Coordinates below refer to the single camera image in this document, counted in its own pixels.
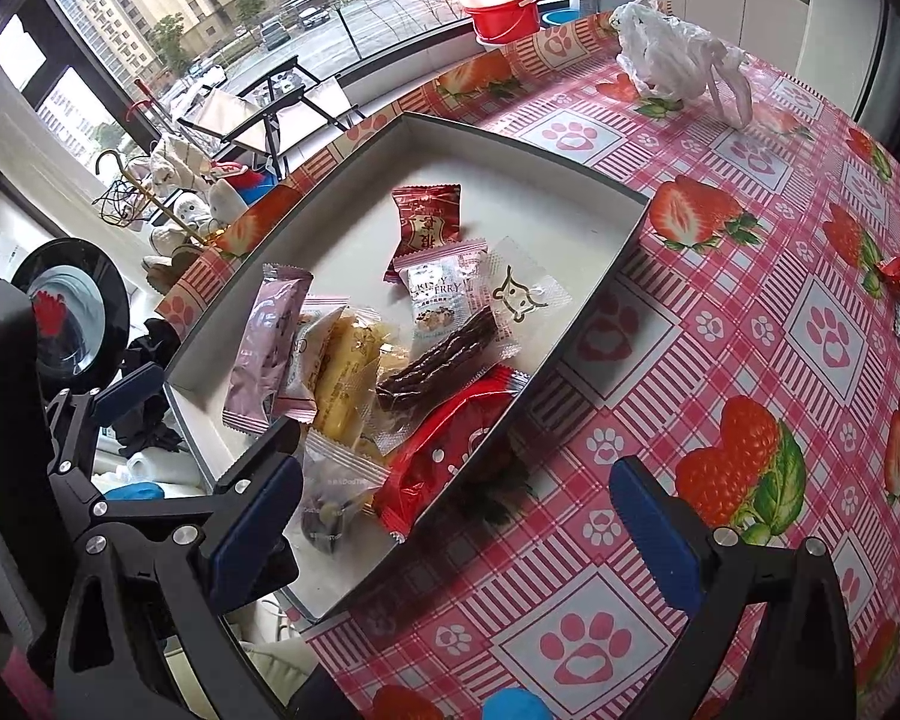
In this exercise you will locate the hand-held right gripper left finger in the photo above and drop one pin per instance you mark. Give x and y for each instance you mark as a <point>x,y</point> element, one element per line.
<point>255,532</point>

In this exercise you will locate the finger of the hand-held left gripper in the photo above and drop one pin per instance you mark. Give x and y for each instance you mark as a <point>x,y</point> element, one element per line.
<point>131,390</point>
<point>75,465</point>

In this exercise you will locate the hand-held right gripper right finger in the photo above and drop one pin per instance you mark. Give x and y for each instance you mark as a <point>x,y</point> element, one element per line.
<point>656,532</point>

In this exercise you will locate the clear packet with dark snack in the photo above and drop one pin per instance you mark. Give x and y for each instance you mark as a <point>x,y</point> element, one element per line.
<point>337,495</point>

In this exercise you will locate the pink chocolate print packet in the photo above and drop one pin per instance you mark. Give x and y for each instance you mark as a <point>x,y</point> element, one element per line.
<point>266,345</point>

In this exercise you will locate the small white snack packet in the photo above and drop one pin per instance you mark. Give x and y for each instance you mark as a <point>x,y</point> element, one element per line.
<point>307,360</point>

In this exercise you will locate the yellow cake packet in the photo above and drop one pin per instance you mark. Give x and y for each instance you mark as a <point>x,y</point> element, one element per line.
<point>352,375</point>

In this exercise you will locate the large red snack packet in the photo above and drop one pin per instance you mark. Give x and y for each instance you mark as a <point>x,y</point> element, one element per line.
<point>450,450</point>

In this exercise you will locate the clear packet with brown stick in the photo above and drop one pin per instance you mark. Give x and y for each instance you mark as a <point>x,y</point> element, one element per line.
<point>442,360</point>

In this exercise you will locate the white berry print packet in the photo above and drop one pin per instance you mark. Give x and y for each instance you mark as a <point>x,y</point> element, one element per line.
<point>450,292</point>

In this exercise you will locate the grey cardboard tray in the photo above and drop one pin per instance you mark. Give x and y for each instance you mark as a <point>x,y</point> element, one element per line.
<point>495,187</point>

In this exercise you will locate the black round glossy disc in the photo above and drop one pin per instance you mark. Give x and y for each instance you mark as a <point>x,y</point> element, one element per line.
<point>71,315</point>

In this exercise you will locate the strawberry print plaid tablecloth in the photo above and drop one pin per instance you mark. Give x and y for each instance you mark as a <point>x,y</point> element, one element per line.
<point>720,360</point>

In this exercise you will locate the white plush toys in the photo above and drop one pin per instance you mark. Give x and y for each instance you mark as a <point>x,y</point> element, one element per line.
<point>187,202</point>

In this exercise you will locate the folding chair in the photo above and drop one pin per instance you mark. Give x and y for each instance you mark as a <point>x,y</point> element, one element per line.
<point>270,109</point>

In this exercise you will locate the black framed window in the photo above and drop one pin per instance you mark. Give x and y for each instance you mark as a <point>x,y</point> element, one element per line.
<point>195,0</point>

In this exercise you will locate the white plastic bag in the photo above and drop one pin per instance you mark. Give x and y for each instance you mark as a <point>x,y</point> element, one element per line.
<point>675,52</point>

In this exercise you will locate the blue plastic basin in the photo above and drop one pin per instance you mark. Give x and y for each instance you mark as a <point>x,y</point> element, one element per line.
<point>559,16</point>

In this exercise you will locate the red plastic bucket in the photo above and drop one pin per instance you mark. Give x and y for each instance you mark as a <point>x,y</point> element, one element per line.
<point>506,19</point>

